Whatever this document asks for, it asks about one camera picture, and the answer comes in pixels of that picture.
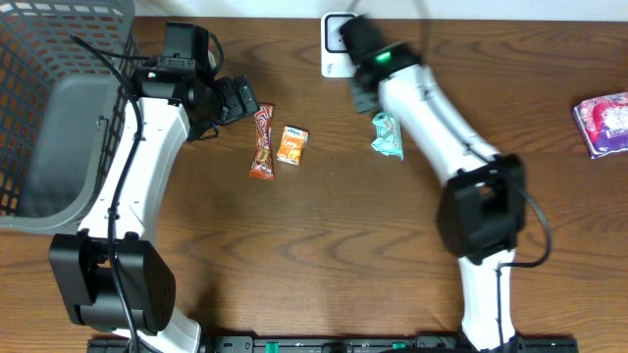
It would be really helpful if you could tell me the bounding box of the teal snack wrapper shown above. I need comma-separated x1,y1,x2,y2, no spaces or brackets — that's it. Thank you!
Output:
371,111,404,160

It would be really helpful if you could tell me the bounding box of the orange tissue pack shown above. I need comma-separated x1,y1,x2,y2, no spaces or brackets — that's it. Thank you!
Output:
277,126,309,166

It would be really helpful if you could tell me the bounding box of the red Top chocolate bar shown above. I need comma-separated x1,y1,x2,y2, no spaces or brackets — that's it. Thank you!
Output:
249,103,275,180

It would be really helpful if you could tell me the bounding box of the red purple noodle packet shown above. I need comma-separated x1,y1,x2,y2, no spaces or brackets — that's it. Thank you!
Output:
572,92,627,159

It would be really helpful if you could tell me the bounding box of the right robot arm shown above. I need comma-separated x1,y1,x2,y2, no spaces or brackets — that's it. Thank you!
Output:
346,42,525,351

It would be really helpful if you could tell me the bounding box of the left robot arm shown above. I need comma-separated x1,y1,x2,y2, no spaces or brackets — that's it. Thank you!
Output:
48,56,260,352

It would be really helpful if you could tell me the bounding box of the dark grey plastic basket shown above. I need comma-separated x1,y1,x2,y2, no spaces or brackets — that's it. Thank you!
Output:
1,0,138,234

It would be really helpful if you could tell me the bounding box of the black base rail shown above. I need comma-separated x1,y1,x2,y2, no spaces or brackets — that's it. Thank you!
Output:
86,334,580,353

